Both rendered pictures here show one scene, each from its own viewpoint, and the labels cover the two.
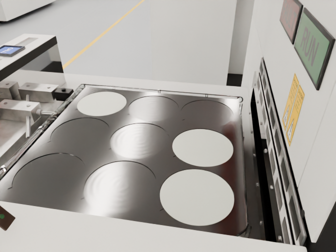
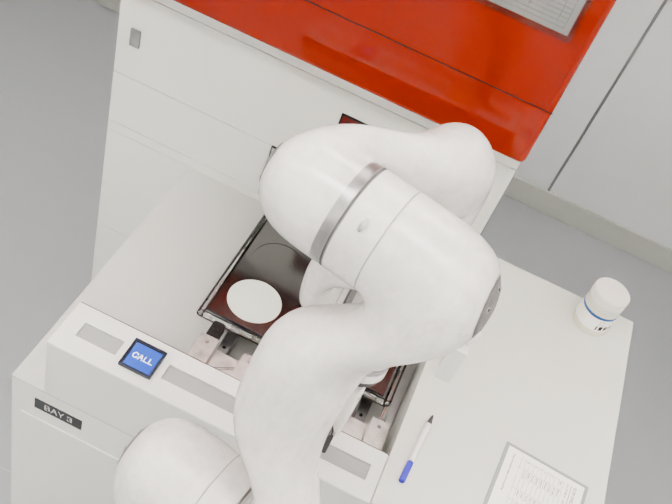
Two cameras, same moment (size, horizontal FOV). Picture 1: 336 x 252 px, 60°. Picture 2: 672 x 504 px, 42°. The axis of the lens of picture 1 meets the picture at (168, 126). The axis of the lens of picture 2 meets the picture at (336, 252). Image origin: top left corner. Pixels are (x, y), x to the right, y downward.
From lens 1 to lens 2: 1.56 m
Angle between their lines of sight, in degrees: 70
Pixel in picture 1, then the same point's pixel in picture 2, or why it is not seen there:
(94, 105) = (257, 308)
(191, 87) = (165, 216)
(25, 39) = (83, 339)
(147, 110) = (281, 268)
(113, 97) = (245, 288)
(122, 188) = not seen: hidden behind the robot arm
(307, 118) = not seen: hidden behind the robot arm
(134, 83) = (121, 269)
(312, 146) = not seen: hidden behind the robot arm
